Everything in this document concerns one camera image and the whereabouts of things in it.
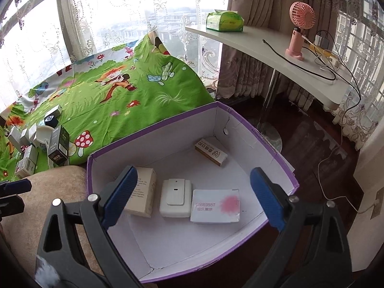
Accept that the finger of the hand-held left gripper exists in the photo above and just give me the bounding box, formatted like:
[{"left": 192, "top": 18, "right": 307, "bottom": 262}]
[
  {"left": 0, "top": 196, "right": 25, "bottom": 218},
  {"left": 0, "top": 179, "right": 32, "bottom": 199}
]

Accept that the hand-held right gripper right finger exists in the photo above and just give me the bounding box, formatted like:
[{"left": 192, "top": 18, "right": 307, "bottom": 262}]
[{"left": 240, "top": 167, "right": 353, "bottom": 288}]

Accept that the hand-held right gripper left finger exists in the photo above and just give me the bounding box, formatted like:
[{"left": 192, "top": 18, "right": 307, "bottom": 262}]
[{"left": 36, "top": 165, "right": 144, "bottom": 288}]

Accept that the pile of small boxes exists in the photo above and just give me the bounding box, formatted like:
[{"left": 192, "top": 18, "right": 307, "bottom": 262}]
[{"left": 7, "top": 104, "right": 65, "bottom": 180}]

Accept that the purple cardboard box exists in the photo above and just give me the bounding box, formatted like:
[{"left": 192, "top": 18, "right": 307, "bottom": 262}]
[{"left": 86, "top": 101, "right": 300, "bottom": 283}]

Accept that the beige cushion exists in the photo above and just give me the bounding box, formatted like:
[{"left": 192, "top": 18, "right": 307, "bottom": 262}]
[{"left": 0, "top": 166, "right": 156, "bottom": 288}]

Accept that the beige carton box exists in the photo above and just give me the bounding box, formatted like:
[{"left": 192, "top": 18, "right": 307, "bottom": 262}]
[{"left": 123, "top": 166, "right": 157, "bottom": 218}]

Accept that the white box with pink spot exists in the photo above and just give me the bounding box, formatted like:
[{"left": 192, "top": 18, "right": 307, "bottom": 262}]
[{"left": 190, "top": 189, "right": 241, "bottom": 224}]

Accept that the white plastic device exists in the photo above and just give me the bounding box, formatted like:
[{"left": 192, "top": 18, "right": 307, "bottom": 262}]
[{"left": 159, "top": 178, "right": 192, "bottom": 218}]

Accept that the black carton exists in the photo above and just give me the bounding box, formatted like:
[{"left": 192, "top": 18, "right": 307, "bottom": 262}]
[{"left": 47, "top": 125, "right": 71, "bottom": 166}]

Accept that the white round dish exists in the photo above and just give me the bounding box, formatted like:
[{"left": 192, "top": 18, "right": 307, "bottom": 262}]
[{"left": 35, "top": 125, "right": 56, "bottom": 149}]

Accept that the tan and white small box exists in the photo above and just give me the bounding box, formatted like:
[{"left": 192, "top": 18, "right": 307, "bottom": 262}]
[{"left": 194, "top": 138, "right": 228, "bottom": 166}]

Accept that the green printed blanket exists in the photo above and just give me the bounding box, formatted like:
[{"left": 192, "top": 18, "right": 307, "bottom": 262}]
[{"left": 0, "top": 33, "right": 216, "bottom": 180}]

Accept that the chrome desk leg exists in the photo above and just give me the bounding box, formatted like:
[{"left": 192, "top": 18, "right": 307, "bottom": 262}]
[{"left": 246, "top": 68, "right": 283, "bottom": 153}]

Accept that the white desk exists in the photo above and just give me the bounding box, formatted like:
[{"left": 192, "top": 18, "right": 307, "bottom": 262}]
[{"left": 185, "top": 24, "right": 356, "bottom": 110}]

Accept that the pink handheld fan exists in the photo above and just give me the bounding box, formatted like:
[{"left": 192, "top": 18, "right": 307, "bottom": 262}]
[{"left": 285, "top": 1, "right": 316, "bottom": 61}]

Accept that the white power strip with plugs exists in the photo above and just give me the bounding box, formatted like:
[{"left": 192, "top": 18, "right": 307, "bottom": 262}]
[{"left": 314, "top": 30, "right": 340, "bottom": 66}]

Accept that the green tissue pack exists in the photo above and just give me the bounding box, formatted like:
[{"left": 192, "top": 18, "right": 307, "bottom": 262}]
[{"left": 205, "top": 10, "right": 244, "bottom": 33}]

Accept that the white lace curtain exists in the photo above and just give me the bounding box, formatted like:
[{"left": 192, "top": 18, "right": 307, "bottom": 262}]
[{"left": 0, "top": 0, "right": 232, "bottom": 104}]

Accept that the white cable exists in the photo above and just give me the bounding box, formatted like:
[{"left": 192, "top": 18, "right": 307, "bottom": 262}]
[{"left": 317, "top": 147, "right": 379, "bottom": 214}]

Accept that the wall socket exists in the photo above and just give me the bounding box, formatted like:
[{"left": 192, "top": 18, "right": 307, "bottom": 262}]
[{"left": 370, "top": 190, "right": 384, "bottom": 220}]

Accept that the black cable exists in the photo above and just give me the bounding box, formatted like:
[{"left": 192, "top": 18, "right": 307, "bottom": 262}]
[{"left": 262, "top": 38, "right": 362, "bottom": 152}]

